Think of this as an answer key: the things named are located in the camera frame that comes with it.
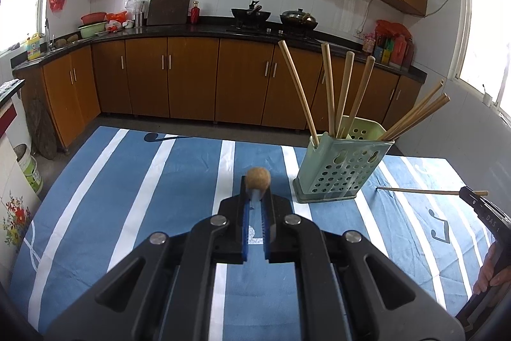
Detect red plastic basin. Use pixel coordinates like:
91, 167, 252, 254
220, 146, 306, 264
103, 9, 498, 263
80, 12, 108, 26

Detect green plastic basin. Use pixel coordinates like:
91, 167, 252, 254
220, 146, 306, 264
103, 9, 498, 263
77, 21, 110, 39

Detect built-in gas stove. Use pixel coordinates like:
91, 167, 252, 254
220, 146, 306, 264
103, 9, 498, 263
225, 25, 316, 37

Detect grey wall cable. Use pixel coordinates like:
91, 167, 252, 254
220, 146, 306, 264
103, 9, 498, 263
355, 0, 472, 39

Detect metal sink faucet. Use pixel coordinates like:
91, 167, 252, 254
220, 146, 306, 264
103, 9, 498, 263
43, 18, 55, 53

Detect brown lower kitchen cabinets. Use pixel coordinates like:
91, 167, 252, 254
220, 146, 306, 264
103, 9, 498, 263
13, 36, 424, 159

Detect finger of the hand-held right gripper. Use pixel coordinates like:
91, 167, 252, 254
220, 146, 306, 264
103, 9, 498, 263
459, 185, 511, 243

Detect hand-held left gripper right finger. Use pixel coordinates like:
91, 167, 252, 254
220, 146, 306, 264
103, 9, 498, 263
261, 192, 466, 341

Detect bright window with frame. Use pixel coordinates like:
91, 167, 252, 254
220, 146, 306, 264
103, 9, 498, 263
458, 0, 511, 108

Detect white plastic bucket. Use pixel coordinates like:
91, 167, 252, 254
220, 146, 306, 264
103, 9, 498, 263
13, 143, 44, 195

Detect yellow detergent bottle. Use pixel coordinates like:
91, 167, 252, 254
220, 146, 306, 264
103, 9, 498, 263
26, 33, 41, 61

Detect lidded wok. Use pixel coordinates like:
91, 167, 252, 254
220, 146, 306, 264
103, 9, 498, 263
279, 8, 319, 31

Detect blue white striped tablecloth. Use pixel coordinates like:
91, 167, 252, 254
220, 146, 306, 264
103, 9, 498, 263
8, 125, 498, 341

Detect group of condiment bottles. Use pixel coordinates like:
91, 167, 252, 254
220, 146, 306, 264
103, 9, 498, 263
362, 33, 415, 69

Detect metal cup with plastic bag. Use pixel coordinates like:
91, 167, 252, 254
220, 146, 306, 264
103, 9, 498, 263
126, 0, 149, 28

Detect dark cutting board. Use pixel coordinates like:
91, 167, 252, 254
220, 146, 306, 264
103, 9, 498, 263
146, 0, 191, 26

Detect person's right hand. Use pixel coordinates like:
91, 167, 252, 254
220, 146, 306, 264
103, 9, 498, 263
473, 244, 506, 296

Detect black kitchen countertop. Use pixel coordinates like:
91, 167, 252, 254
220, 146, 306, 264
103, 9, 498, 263
11, 23, 428, 83

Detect green perforated chopstick holder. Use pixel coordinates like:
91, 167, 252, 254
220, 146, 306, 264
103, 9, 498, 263
292, 116, 396, 205

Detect brown sack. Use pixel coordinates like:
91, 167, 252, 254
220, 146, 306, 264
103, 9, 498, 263
29, 97, 59, 160

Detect red bag behind bottles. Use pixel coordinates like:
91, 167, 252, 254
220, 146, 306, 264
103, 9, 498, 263
375, 20, 412, 43

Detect white floral panel appliance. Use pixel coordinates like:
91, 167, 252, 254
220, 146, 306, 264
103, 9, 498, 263
0, 81, 41, 280

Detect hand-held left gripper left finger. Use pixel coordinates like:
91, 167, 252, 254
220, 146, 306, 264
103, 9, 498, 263
44, 175, 251, 341

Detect black wok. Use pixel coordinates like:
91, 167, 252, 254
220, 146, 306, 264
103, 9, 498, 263
231, 0, 273, 27

